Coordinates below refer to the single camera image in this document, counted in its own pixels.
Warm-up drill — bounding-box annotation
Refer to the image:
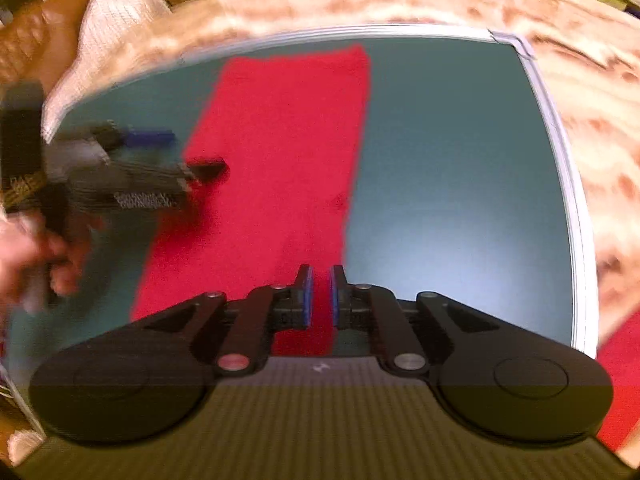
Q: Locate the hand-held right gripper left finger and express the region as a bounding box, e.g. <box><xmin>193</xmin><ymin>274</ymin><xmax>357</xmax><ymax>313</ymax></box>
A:
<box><xmin>127</xmin><ymin>264</ymin><xmax>315</xmax><ymax>377</ymax></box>

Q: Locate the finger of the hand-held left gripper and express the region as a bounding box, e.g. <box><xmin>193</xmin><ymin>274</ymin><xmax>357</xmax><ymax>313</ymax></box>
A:
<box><xmin>182</xmin><ymin>158</ymin><xmax>229</xmax><ymax>182</ymax></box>
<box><xmin>112</xmin><ymin>127</ymin><xmax>177</xmax><ymax>150</ymax></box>

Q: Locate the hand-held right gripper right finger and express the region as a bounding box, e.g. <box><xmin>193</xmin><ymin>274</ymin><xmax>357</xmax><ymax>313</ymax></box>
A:
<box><xmin>329</xmin><ymin>264</ymin><xmax>501</xmax><ymax>378</ymax></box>

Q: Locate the red sweater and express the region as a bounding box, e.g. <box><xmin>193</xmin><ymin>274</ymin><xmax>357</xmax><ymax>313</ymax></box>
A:
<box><xmin>129</xmin><ymin>45</ymin><xmax>373</xmax><ymax>358</ymax></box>

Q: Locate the person's left hand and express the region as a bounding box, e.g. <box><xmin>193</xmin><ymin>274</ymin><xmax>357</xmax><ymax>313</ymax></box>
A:
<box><xmin>0</xmin><ymin>210</ymin><xmax>108</xmax><ymax>316</ymax></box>

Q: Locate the white lace sofa cover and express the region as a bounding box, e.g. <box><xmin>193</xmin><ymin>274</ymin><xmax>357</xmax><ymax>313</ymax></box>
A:
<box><xmin>40</xmin><ymin>0</ymin><xmax>173</xmax><ymax>143</ymax></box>

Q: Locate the brown leather sofa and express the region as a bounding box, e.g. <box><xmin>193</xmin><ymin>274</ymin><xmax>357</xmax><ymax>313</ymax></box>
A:
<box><xmin>0</xmin><ymin>0</ymin><xmax>201</xmax><ymax>91</ymax></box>

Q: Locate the red cloth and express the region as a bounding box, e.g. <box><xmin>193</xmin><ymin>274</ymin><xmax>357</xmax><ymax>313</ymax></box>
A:
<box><xmin>597</xmin><ymin>327</ymin><xmax>640</xmax><ymax>453</ymax></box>

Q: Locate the green board with white frame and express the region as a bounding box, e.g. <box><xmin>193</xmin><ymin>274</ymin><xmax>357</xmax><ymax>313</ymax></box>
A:
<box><xmin>5</xmin><ymin>25</ymin><xmax>598</xmax><ymax>361</ymax></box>

